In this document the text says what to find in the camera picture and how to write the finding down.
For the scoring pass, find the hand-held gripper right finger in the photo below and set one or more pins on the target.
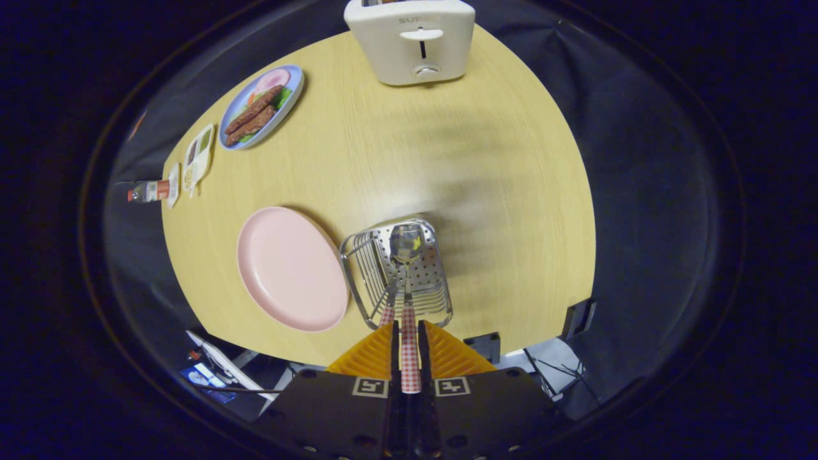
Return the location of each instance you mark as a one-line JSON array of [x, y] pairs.
[[423, 351]]

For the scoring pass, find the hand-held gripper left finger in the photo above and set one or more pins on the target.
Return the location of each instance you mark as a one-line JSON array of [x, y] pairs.
[[395, 351]]

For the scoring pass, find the black table clamp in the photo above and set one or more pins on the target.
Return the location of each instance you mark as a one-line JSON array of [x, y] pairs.
[[482, 347], [579, 318]]

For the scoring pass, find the pink plate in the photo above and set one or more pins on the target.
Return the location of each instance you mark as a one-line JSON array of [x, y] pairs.
[[287, 268]]

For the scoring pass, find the white flat board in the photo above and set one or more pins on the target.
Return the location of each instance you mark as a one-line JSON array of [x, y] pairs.
[[220, 364]]

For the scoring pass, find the blue lit screen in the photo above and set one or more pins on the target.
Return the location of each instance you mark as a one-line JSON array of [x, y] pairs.
[[206, 381]]

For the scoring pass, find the brown sausage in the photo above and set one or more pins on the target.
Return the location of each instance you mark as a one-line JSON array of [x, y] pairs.
[[251, 124], [255, 107]]

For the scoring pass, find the green lettuce leaf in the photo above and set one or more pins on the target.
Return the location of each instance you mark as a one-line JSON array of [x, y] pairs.
[[284, 98]]

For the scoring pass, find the white divided seasoning tray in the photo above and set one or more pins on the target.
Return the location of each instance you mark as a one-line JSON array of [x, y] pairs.
[[197, 156]]

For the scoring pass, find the blue food plate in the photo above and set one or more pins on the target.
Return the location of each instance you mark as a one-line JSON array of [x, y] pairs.
[[294, 80]]

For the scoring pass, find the clear bottle with red label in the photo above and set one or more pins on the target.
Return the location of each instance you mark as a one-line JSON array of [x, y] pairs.
[[153, 190]]

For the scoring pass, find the white toaster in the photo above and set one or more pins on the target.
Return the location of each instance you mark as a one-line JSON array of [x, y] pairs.
[[396, 57]]

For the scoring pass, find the pink ham slice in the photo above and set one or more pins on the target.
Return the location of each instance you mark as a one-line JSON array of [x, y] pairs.
[[273, 80]]

